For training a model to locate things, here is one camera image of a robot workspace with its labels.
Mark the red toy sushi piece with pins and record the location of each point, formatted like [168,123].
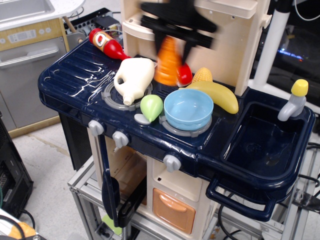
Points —
[184,75]

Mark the cream toy kitchen upper cabinet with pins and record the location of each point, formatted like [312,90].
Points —
[231,56]

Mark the orange toy carrot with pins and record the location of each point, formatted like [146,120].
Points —
[168,62]

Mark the yellow toy banana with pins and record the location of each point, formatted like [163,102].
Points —
[220,95]

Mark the grey right stove knob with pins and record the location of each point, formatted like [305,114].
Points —
[172,163]

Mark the black computer case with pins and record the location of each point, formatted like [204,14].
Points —
[15,182]

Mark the red toy ketchup bottle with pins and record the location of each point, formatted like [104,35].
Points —
[108,45]

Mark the orange toy drawer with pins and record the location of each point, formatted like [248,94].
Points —
[172,211]

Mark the navy hanging toy spoon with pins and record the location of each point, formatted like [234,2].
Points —
[110,187]

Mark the wooden grey toy dishwasher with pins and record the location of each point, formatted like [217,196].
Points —
[32,37]

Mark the cream toy milk jug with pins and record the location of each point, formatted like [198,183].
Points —
[133,77]

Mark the grey stove knob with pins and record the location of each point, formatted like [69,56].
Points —
[96,128]
[172,163]
[120,139]

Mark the grey middle stove knob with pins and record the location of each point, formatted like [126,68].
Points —
[120,139]

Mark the light blue toy bowl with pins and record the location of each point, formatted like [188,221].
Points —
[188,109]

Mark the green toy pear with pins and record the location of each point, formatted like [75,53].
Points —
[151,106]

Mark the cream toy kitchen lower body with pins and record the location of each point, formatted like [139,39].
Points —
[129,167]

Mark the black toy oven door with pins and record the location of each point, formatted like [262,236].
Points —
[131,205]

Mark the grey toy faucet yellow cap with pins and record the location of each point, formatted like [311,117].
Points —
[296,102]

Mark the yellow toy corn cob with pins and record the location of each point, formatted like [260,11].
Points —
[202,75]

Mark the navy toy kitchen countertop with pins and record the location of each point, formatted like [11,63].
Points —
[250,159]

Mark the grey left stove knob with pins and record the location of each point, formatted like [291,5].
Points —
[96,128]

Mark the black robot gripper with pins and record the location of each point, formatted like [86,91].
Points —
[178,19]

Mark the aluminium frame cart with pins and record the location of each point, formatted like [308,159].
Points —
[288,221]

